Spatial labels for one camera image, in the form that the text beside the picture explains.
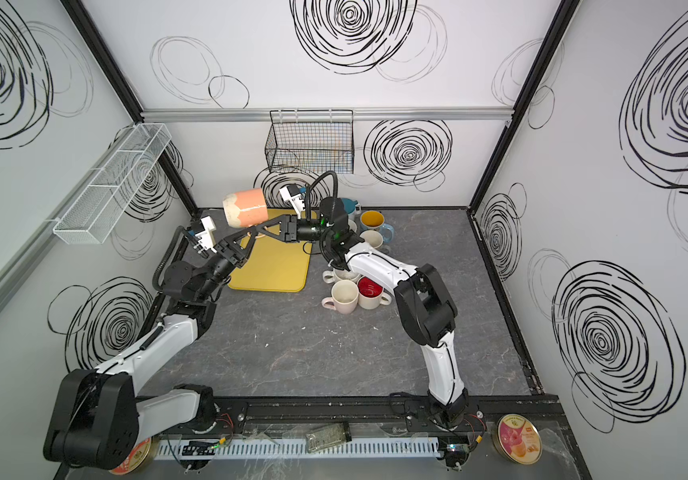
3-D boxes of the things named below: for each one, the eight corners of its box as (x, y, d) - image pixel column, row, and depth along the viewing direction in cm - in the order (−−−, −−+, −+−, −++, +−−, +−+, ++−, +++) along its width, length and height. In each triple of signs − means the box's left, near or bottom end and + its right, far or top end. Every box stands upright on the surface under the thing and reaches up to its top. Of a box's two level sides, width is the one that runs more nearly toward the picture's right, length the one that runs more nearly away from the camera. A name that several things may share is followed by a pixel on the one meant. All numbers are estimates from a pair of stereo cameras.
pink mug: (323, 317, 93) (321, 302, 86) (325, 294, 98) (323, 279, 91) (357, 317, 93) (358, 302, 86) (357, 294, 98) (358, 279, 91)
